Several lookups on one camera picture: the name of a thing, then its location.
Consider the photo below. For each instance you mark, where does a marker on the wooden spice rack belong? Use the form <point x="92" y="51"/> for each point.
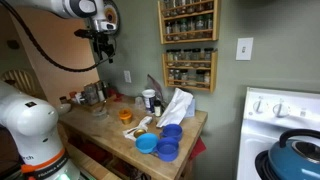
<point x="190" y="87"/>
<point x="188" y="40"/>

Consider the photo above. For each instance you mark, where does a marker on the dark round wall fixture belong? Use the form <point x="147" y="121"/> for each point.
<point x="13" y="44"/>

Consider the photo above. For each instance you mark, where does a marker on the white paper napkin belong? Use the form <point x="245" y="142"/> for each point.
<point x="141" y="124"/>

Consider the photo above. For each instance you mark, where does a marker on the wooden kitchen cart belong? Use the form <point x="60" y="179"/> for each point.
<point x="106" y="133"/>

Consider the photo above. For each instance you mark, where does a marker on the small white red bottle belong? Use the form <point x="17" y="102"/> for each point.
<point x="78" y="98"/>

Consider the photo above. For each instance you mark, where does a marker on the red cloth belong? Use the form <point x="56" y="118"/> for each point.
<point x="198" y="148"/>

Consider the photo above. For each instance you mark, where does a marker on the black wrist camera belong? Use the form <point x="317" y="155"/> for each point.
<point x="85" y="34"/>

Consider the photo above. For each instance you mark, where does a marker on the small glass bowl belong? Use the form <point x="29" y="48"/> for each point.
<point x="100" y="114"/>

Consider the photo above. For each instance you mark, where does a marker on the white paper bag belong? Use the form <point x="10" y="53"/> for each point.
<point x="175" y="108"/>

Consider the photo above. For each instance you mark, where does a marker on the black stove burner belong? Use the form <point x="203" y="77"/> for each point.
<point x="261" y="165"/>

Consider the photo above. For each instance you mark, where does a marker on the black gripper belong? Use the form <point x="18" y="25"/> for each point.
<point x="104" y="40"/>

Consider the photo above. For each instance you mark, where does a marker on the decorative patterned wall plate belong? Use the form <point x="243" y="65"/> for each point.
<point x="115" y="13"/>

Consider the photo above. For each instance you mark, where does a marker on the white stove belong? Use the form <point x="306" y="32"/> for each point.
<point x="253" y="150"/>

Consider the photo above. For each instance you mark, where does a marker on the wooden chair back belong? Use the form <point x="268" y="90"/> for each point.
<point x="20" y="81"/>

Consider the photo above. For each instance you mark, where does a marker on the white light switch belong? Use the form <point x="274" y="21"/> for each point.
<point x="244" y="49"/>

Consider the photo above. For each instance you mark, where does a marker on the glass spice jar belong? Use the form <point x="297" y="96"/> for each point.
<point x="171" y="75"/>
<point x="176" y="26"/>
<point x="187" y="55"/>
<point x="169" y="27"/>
<point x="200" y="77"/>
<point x="170" y="55"/>
<point x="196" y="55"/>
<point x="177" y="75"/>
<point x="209" y="21"/>
<point x="207" y="78"/>
<point x="209" y="4"/>
<point x="184" y="25"/>
<point x="180" y="6"/>
<point x="200" y="22"/>
<point x="208" y="55"/>
<point x="178" y="55"/>
<point x="190" y="5"/>
<point x="169" y="6"/>
<point x="184" y="76"/>
<point x="200" y="4"/>
<point x="191" y="24"/>

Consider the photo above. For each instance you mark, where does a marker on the light blue plastic bowl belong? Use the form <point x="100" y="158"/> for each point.
<point x="146" y="142"/>

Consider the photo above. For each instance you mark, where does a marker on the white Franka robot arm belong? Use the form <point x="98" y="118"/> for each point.
<point x="30" y="123"/>

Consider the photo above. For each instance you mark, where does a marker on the dark bottle black cap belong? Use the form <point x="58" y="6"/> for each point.
<point x="157" y="108"/>

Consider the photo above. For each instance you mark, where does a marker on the grey blue paper box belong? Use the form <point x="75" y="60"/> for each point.
<point x="191" y="108"/>

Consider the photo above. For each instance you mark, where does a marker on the large glass jar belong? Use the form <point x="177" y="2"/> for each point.
<point x="91" y="94"/>

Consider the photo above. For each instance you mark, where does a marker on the gold metal jar lid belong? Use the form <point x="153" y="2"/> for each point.
<point x="139" y="133"/>

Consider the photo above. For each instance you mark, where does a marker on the small brown bottle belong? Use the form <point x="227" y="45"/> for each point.
<point x="63" y="99"/>

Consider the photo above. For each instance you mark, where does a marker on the white stove knob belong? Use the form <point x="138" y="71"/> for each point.
<point x="259" y="106"/>
<point x="280" y="109"/>

